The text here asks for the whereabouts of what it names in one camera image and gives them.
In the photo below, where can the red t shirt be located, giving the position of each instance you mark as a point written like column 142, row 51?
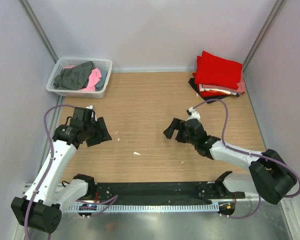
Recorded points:
column 216, row 71

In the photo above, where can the grey t shirt in basket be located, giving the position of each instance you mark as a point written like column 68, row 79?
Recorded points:
column 82, row 71

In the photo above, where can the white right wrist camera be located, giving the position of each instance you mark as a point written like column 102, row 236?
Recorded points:
column 193, row 114

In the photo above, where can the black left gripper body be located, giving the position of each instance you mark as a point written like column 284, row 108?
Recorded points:
column 89, row 127

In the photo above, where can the blue-grey t shirt in basket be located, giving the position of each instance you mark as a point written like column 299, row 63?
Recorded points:
column 99, row 86

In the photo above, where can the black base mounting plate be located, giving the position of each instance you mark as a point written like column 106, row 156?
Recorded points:
column 165, row 193

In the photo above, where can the right corner aluminium post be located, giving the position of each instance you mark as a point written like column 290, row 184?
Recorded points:
column 273, row 14

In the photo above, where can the white slotted cable duct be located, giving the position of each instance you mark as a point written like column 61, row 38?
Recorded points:
column 113, row 209

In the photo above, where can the folded white t shirt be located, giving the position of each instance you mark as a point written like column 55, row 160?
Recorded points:
column 202, row 88

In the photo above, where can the corner aluminium post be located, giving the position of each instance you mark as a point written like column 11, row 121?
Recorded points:
column 273, row 14
column 38, row 28

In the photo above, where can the folded black t shirt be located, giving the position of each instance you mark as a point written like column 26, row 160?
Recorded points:
column 195, row 88

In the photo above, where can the white plastic laundry basket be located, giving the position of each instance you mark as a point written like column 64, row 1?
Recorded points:
column 101, row 63

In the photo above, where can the folded salmon pink t shirt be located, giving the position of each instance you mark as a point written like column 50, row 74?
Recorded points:
column 241, row 87

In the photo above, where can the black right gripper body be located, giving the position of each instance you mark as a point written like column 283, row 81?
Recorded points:
column 183, row 135

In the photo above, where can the aluminium frame rail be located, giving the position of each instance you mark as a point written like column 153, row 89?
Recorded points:
column 59, row 186

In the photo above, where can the pink t shirt in basket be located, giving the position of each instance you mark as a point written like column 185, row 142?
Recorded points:
column 75, row 84

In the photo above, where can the left corner aluminium post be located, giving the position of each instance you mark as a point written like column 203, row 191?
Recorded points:
column 38, row 28

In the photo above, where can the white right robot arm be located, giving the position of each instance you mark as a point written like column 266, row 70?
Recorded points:
column 267, row 175

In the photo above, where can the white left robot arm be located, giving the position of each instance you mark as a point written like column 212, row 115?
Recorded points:
column 42, row 206

